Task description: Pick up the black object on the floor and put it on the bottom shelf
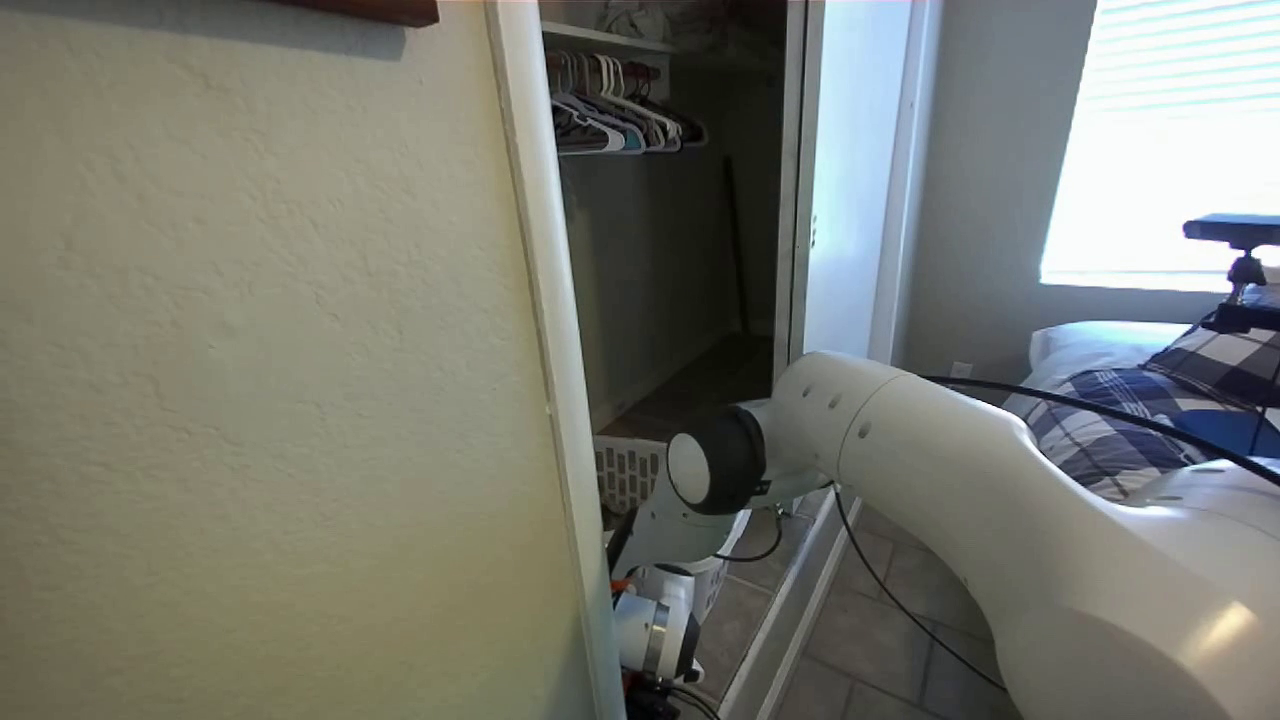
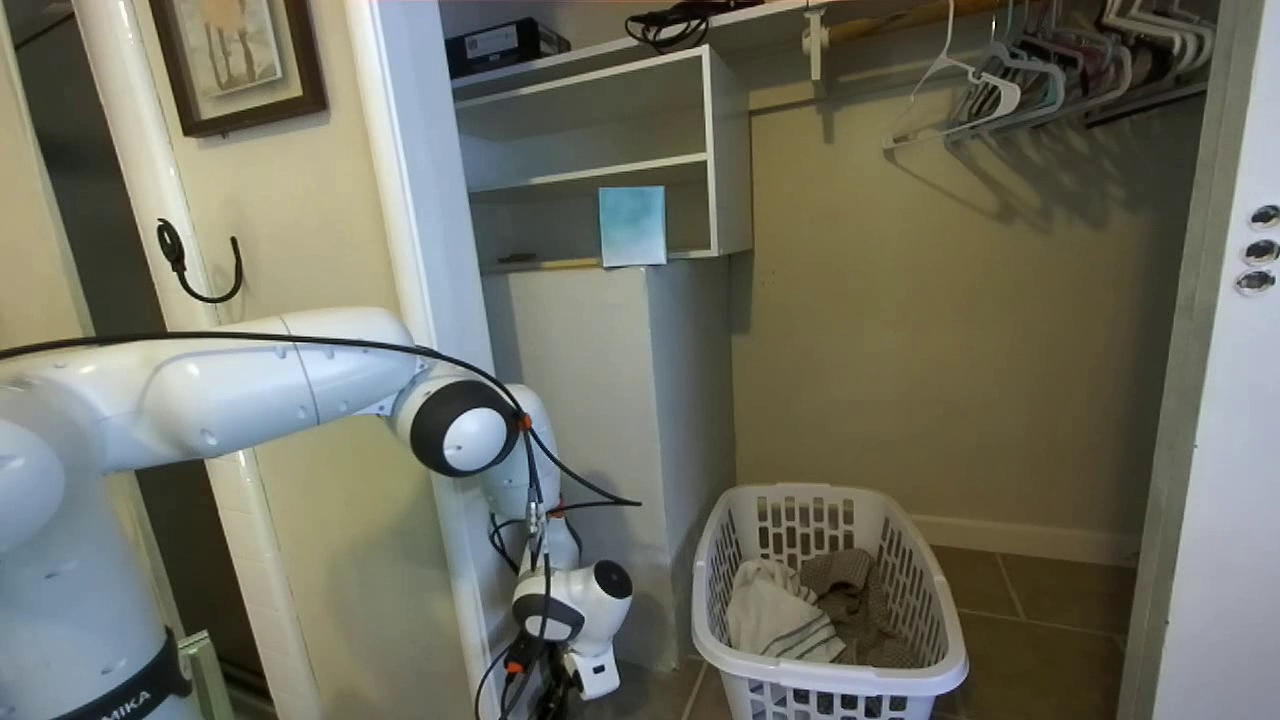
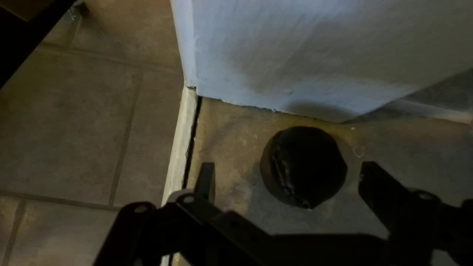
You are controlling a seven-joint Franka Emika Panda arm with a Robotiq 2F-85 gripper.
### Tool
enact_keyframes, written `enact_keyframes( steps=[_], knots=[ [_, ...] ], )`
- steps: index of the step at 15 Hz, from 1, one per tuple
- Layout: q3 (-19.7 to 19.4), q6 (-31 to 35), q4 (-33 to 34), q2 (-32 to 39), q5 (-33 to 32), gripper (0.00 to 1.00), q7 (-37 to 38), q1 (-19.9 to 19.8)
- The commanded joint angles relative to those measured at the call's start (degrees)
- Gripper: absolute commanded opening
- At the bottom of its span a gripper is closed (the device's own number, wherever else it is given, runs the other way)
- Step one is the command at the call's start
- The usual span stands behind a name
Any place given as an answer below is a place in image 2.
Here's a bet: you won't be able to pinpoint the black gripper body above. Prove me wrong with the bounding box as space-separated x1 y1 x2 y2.
501 637 583 702

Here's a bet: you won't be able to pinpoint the white closet shelf unit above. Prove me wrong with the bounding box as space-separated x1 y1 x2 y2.
447 0 833 267

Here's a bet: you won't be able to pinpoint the white striped towel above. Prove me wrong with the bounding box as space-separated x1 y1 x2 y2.
718 554 852 669

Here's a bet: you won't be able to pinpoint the white plastic laundry basket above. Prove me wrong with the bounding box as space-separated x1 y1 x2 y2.
688 480 970 720

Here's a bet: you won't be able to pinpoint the white closet cabinet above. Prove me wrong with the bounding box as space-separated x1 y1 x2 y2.
483 257 738 675

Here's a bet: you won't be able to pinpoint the light green board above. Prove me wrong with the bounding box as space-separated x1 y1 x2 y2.
176 622 238 720

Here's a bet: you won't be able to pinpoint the gray crumpled cloth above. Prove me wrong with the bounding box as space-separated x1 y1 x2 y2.
795 542 940 671

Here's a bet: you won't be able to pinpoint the light blue card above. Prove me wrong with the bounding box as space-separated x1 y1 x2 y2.
593 179 672 270

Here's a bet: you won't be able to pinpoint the black box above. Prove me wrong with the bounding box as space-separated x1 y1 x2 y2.
445 15 550 80

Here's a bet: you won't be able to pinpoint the white sliding closet door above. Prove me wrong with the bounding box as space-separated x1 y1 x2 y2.
1115 0 1280 720

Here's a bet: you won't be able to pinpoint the wooden closet rod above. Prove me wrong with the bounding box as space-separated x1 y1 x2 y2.
822 0 1019 48

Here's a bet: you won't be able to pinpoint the bunch of clothes hangers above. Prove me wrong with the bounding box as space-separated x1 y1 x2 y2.
884 0 1219 153

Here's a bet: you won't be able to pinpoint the black coiled cables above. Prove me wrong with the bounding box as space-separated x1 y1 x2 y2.
621 0 773 56

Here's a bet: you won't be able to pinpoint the white rod bracket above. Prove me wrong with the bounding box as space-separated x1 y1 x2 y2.
795 8 837 86

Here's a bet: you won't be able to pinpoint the wooden picture frame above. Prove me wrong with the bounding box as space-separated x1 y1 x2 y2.
149 0 333 140

